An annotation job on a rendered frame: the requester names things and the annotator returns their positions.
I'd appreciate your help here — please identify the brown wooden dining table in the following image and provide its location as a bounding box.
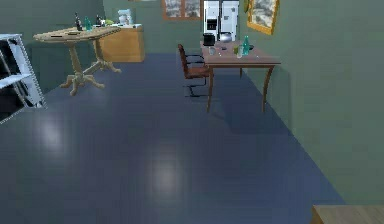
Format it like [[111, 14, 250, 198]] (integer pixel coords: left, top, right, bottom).
[[199, 40, 282, 114]]

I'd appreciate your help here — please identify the black toaster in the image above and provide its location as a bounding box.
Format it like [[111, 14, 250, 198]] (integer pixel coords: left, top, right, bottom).
[[202, 33, 216, 47]]

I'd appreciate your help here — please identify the light wooden cabinet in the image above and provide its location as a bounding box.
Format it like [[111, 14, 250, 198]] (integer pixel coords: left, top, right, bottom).
[[99, 23, 146, 63]]

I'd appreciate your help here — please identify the white fridge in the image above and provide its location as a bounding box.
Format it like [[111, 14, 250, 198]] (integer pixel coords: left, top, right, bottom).
[[203, 0, 240, 43]]

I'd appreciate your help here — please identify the brown framed window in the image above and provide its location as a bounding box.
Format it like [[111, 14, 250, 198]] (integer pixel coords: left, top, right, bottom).
[[161, 0, 204, 21]]

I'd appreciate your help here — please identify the yellow framed window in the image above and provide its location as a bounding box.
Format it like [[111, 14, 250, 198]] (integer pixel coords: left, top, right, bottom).
[[246, 0, 281, 36]]

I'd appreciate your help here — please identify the white shelf unit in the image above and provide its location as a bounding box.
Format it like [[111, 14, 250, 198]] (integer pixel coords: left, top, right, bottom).
[[0, 33, 47, 125]]

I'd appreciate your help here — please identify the light wooden furniture top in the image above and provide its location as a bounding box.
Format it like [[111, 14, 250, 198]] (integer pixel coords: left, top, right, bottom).
[[310, 204, 384, 224]]

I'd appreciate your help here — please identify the brown chair with black frame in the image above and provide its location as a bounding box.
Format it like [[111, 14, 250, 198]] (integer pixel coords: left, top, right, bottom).
[[177, 43, 211, 98]]

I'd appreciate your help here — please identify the light wooden pedestal table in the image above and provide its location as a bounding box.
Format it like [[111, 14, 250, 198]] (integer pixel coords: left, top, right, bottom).
[[32, 25, 123, 97]]

